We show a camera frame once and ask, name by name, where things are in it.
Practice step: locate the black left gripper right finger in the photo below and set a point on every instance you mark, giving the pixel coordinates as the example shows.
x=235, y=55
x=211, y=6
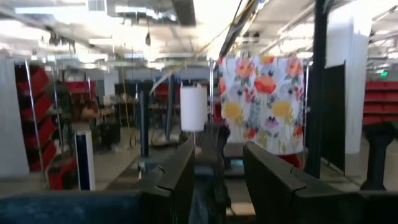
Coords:
x=273, y=193

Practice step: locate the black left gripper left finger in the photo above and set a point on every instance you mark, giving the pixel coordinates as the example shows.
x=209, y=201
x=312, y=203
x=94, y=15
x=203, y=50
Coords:
x=171, y=193

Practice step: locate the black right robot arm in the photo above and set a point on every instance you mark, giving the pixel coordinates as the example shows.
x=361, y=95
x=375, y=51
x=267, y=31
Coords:
x=214, y=174

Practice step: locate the red storage bin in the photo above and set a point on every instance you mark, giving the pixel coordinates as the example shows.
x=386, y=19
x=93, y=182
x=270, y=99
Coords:
x=290, y=160

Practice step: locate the black stand column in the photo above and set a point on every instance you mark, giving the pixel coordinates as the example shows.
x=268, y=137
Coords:
x=143, y=124

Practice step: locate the grey-blue column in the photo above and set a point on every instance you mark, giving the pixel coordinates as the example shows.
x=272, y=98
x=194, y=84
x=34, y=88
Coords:
x=170, y=109

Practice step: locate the black trash bin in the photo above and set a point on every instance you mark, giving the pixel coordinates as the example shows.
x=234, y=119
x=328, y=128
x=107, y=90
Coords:
x=109, y=135

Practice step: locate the floral fabric curtain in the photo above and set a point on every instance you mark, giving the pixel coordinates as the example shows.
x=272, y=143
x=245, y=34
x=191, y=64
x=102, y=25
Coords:
x=264, y=102

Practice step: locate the white tower fan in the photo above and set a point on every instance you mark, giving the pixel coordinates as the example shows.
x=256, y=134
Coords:
x=85, y=161

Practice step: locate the black partition panel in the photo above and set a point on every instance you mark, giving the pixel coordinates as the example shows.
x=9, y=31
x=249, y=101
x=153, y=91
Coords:
x=334, y=118

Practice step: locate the red and black tool case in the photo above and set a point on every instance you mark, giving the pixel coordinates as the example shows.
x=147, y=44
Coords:
x=62, y=174

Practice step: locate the black table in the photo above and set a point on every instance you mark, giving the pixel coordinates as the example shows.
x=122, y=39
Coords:
x=379, y=146

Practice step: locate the white pillar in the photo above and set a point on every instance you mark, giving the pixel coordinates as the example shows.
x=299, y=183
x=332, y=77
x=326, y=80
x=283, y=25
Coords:
x=351, y=77

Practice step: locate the red bin shelving rack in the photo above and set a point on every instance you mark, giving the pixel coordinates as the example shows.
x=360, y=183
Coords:
x=37, y=109
x=381, y=102

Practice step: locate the white curtain partition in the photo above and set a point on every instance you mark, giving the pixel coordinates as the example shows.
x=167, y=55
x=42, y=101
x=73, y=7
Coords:
x=12, y=124

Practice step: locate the black vertical post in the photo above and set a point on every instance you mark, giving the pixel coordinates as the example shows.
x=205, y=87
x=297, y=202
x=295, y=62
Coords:
x=316, y=93

